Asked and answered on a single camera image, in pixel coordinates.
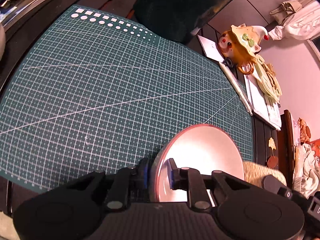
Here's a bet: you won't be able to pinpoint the crumpled pale cloth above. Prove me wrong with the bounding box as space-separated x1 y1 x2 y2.
292 142 320 200

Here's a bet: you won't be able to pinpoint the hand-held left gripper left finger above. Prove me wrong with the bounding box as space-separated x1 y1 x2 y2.
64 158 150 212

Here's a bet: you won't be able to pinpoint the dark window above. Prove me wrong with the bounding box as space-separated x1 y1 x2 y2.
306 36 320 63

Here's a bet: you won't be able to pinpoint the white pen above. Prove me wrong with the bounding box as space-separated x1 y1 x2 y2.
219 61 254 117

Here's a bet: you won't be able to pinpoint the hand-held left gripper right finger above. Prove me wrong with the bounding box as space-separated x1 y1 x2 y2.
168 158 263 212

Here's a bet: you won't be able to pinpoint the white fabric bundle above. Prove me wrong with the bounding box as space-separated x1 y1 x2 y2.
267 0 320 40

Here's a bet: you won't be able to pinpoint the orange ceramic animal pot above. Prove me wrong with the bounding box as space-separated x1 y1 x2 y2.
218 24 270 75

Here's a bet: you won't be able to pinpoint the beige lace cloth piece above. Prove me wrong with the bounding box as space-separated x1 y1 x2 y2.
265 64 277 77

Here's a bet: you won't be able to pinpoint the brown plush toy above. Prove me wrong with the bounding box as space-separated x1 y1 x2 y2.
296 117 312 143

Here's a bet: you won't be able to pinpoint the orange snack bag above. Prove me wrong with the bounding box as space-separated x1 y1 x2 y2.
309 137 320 165

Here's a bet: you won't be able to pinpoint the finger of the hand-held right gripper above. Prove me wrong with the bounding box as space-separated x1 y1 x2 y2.
260 174 310 208

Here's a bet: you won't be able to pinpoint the beige tote bag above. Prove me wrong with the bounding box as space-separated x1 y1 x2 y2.
269 0 308 23

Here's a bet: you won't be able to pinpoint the white refrigerator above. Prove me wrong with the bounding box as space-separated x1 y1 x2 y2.
207 0 308 33

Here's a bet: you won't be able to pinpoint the white card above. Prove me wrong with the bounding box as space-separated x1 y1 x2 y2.
197 35 224 62

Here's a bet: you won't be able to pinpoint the pale oval sponge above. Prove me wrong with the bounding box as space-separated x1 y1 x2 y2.
242 161 287 188

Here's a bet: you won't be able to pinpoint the pale green plastic frames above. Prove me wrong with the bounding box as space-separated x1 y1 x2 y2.
252 56 282 104

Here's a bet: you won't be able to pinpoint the green cutting mat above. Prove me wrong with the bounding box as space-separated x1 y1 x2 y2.
0 4 254 194

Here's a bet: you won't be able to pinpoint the dark green kettle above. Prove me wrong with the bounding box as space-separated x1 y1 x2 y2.
129 0 252 44

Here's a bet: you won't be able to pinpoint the white bowl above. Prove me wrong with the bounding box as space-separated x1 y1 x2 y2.
148 124 245 203

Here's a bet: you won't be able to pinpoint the brown wooden cabinet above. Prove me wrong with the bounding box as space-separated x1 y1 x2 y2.
276 109 297 180

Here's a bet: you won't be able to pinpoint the stack of white papers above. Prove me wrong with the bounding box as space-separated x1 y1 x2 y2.
244 72 282 132

